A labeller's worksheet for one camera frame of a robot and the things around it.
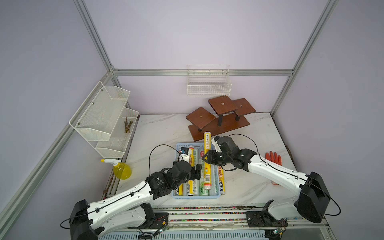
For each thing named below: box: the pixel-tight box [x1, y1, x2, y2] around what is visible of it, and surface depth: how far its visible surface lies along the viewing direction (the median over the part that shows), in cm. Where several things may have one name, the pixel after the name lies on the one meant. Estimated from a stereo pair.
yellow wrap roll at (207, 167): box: [203, 131, 212, 190], surface depth 76 cm
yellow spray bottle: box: [100, 158, 132, 180], surface depth 90 cm
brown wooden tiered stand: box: [185, 95, 256, 142], surface depth 101 cm
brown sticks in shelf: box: [124, 116, 134, 134], surface depth 97 cm
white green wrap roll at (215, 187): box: [210, 164, 220, 196], surface depth 78 cm
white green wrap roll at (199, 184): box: [194, 147, 205, 196], surface depth 81 cm
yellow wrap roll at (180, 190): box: [177, 183, 184, 196], surface depth 81 cm
